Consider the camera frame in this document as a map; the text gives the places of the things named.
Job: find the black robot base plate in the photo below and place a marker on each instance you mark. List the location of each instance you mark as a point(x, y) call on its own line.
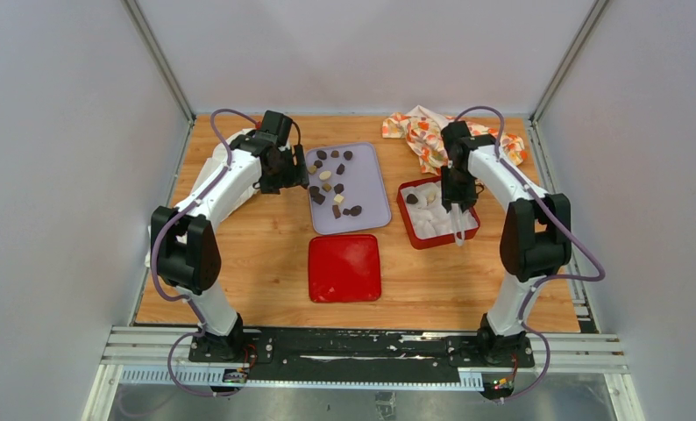
point(362, 356)

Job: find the floral orange cloth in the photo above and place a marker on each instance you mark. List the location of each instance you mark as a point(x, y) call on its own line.
point(421, 129)

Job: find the brown bar chocolate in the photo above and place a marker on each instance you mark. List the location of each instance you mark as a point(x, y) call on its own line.
point(336, 211)

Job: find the white crumpled cloth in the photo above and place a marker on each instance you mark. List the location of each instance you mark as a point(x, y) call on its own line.
point(224, 184)

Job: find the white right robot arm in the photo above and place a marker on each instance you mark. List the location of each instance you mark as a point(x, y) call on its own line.
point(533, 243)

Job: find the red box with white paper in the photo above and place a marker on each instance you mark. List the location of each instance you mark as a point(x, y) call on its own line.
point(428, 225)

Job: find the red box lid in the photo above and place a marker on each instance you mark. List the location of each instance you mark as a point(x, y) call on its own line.
point(344, 269)

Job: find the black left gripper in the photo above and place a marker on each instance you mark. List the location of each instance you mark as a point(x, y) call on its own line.
point(295, 175)

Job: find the dark oval chocolate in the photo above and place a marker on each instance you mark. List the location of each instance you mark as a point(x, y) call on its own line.
point(355, 211)

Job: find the lavender plastic tray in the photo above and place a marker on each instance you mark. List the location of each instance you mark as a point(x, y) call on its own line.
point(363, 185)

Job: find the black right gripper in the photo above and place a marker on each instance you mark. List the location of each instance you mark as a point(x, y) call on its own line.
point(450, 196)

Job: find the dark square chocolate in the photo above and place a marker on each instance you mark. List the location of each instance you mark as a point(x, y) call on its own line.
point(318, 198)

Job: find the metal tweezers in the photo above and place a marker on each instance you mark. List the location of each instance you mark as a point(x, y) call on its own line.
point(457, 224)

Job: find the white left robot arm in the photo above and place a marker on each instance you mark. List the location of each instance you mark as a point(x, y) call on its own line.
point(184, 258)

